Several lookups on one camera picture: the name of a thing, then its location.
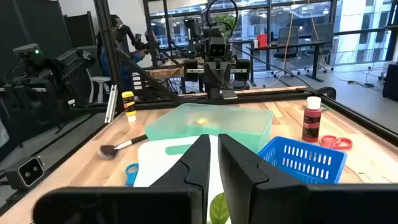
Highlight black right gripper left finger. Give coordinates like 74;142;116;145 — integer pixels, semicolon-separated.
149;134;211;224

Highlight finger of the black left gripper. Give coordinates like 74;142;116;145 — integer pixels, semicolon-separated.
205;61;219;91
218;61;233;91

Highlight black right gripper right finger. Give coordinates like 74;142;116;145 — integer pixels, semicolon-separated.
217;133;307;224

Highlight yellow paint bottle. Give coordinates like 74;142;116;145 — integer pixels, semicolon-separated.
121;90;137;123

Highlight red paint bottle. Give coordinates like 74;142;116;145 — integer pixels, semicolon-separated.
302;96;323;143

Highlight large black fan brush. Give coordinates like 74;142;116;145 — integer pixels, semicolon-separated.
96;134;149;161

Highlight red handled scissors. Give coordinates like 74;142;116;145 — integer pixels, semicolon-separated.
320;134;354;151

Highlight wooden work table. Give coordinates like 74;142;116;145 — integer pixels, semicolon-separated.
146;58;187;78

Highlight white plastic bin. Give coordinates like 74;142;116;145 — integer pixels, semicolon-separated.
132;134;233;224

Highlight artificial green plant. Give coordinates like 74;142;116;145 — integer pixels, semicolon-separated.
209;192;231;224

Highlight teal translucent plastic bin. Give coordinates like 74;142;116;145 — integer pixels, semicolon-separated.
144;103;274;154

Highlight red container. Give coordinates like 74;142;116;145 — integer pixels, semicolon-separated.
256;33;268;49

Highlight green background plant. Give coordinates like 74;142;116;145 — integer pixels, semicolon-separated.
213;14;238;32

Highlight black office desk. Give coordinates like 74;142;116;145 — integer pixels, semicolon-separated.
248;40;329;83

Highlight black office chair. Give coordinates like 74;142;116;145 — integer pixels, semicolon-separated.
306;23;336;74
272;26;301;78

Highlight person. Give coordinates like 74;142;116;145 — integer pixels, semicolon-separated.
98;14;147;93

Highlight white stool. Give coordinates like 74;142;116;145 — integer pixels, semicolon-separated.
86;76;112;104

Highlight blue slotted plastic basket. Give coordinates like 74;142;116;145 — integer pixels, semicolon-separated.
257;136;348;185

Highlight black neighbouring robot station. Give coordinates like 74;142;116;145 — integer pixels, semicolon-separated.
0;43;96;125

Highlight large black equipment case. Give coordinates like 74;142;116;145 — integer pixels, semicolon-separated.
381;63;398;103

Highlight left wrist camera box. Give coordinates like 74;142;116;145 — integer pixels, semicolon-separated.
207;37;228;60

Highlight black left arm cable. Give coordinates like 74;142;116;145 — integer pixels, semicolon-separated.
205;0;239;41

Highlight blue handled scissors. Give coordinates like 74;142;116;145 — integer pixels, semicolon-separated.
124;162;140;187

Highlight silver metal bracket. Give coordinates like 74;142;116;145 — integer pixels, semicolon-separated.
104;84;119;124

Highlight small black stereo camera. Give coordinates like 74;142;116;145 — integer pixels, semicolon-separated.
5;155;45;191

